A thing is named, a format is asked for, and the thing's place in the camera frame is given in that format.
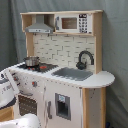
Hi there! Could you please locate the grey toy sink basin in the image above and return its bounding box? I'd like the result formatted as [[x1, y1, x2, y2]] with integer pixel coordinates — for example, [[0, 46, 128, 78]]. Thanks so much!
[[52, 67, 92, 81]]

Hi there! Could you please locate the black toy faucet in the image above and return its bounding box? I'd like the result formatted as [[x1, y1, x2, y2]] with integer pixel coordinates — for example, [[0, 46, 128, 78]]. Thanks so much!
[[75, 50, 95, 71]]

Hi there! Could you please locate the black toy stovetop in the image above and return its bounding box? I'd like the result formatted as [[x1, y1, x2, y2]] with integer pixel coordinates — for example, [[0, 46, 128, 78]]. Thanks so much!
[[20, 63, 56, 73]]

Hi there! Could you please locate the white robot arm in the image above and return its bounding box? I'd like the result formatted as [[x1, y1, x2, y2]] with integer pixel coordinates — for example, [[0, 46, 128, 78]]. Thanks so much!
[[0, 69, 41, 128]]

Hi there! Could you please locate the toy microwave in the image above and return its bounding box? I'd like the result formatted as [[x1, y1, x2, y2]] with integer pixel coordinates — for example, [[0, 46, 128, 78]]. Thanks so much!
[[55, 14, 92, 34]]

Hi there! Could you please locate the wooden toy kitchen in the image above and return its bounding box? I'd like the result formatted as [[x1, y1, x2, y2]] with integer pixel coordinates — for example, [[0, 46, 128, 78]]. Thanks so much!
[[10, 10, 115, 128]]

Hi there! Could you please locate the red oven knob right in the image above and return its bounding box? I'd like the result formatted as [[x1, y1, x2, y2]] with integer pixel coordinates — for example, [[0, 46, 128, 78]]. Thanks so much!
[[32, 81, 37, 87]]

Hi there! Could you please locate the grey ice dispenser panel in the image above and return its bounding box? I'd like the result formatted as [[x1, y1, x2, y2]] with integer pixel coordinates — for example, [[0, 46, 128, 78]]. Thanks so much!
[[55, 94, 71, 120]]

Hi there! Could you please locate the silver toy pot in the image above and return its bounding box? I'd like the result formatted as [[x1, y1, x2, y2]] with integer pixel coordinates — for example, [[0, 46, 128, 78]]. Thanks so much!
[[24, 56, 40, 66]]

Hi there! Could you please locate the grey range hood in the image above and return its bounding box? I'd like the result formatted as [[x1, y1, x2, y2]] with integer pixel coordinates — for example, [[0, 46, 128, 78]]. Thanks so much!
[[25, 15, 53, 34]]

